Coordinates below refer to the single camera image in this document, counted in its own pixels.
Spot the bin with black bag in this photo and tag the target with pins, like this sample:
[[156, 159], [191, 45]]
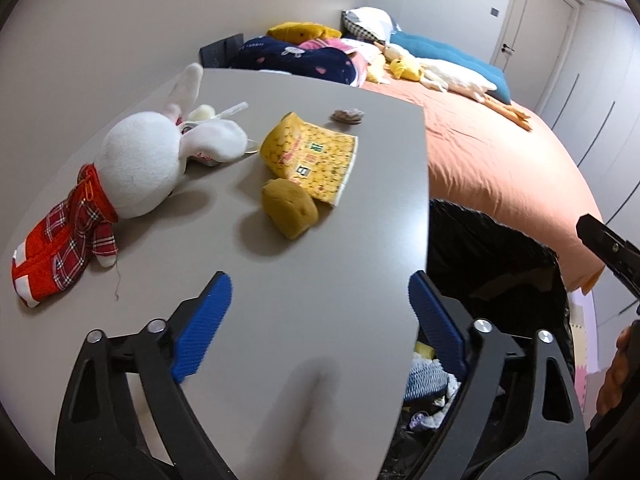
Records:
[[500, 270]]

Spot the white fluffy ball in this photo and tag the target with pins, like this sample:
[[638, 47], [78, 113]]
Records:
[[202, 112]]

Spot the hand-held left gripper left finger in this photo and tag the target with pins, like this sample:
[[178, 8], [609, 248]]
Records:
[[200, 340]]

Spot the white rabbit plush red plaid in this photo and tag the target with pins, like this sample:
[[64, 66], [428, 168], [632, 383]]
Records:
[[140, 165]]

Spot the black wall socket panel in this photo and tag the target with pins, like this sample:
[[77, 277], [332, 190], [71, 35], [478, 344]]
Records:
[[220, 52]]

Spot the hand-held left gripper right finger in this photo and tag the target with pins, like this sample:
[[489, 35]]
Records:
[[440, 330]]

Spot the pastel foam floor mat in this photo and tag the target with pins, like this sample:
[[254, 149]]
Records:
[[580, 350]]

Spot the yellow printed pouch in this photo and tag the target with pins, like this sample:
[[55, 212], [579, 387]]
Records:
[[310, 155]]

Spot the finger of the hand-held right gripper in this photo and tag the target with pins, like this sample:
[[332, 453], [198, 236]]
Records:
[[610, 247]]

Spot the grey brown scrunchie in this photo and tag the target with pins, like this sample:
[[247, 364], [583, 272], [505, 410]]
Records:
[[347, 116]]

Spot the yellow plush pillow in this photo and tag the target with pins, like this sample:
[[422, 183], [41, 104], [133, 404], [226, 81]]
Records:
[[300, 31]]

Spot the plaid patchwork pillow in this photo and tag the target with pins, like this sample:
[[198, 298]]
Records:
[[370, 22]]

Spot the yellow sponge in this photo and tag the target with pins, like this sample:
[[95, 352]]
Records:
[[290, 210]]

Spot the orange bedsheet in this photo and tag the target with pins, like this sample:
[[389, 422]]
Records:
[[500, 160]]

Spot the teal pillow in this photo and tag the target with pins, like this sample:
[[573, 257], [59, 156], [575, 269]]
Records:
[[450, 52]]

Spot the person's right hand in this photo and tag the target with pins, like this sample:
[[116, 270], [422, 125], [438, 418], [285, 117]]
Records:
[[617, 370]]

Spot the white plastic tube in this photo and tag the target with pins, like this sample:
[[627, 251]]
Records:
[[235, 109]]

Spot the white wardrobe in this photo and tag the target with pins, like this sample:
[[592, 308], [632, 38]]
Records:
[[590, 125]]

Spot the white door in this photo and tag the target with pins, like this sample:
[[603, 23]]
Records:
[[540, 20]]

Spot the white goose plush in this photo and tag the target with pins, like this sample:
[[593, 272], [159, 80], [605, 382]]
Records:
[[450, 72]]

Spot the yellow duck plush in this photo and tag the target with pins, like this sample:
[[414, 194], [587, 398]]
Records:
[[405, 67]]

